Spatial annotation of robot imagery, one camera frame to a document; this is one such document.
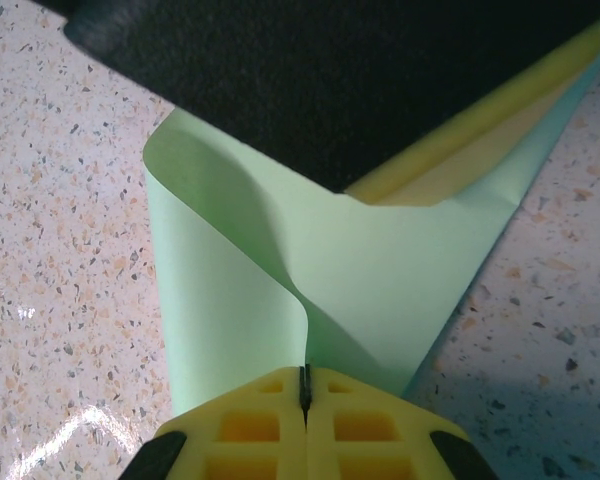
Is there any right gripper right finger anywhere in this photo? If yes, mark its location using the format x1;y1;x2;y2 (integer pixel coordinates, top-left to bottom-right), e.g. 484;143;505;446
304;367;497;480

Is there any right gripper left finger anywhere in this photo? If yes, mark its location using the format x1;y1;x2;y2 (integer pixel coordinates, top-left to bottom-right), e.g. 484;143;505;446
122;367;309;480

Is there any green paper sheet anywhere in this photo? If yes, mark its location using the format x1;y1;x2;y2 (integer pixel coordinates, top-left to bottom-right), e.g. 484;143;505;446
143;29;600;419

